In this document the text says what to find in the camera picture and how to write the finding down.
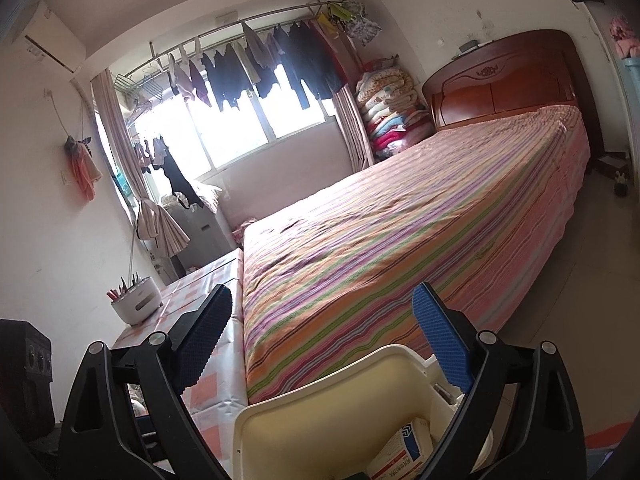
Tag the white air conditioner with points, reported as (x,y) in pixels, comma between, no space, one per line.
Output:
(45,35)

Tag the window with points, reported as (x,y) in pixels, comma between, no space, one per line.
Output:
(225,125)

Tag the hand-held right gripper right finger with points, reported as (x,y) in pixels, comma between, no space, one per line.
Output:
(445,340)

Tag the pink plush toy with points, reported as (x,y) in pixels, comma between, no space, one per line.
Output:
(625,35)

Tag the white pen holder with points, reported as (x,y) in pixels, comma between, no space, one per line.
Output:
(137,305)

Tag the striped window curtain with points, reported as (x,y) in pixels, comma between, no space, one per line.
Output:
(112,125)
(352,130)

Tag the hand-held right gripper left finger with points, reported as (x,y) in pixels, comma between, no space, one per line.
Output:
(202,342)

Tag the small black white toy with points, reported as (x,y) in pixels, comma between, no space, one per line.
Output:
(621,184)

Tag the small grey box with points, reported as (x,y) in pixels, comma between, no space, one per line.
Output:
(468,48)

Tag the striped beige cloth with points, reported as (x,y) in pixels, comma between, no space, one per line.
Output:
(160,230)

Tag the cream plastic trash bin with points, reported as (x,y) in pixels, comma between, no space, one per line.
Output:
(310,410)

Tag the white appliance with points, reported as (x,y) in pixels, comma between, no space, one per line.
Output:
(205,240)

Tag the black hanging garment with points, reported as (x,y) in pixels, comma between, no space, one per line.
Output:
(177,175)

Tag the checkered plastic tablecloth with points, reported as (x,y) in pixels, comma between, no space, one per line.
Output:
(220,410)

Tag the stack of folded quilts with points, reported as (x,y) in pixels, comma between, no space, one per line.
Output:
(390,110)

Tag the white medicine box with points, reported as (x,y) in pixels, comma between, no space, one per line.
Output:
(400,452)

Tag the wooden bed headboard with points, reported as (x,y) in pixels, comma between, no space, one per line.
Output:
(500,85)

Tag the black speaker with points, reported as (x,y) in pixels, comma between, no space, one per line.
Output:
(25,375)

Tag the row of hanging clothes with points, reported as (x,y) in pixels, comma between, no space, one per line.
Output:
(305,55)

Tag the striped bed sheet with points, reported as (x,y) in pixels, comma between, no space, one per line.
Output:
(400,220)

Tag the orange cloth on hook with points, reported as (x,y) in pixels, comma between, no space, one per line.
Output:
(82,170)

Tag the metal clothes rail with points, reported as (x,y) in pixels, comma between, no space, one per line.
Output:
(270,14)

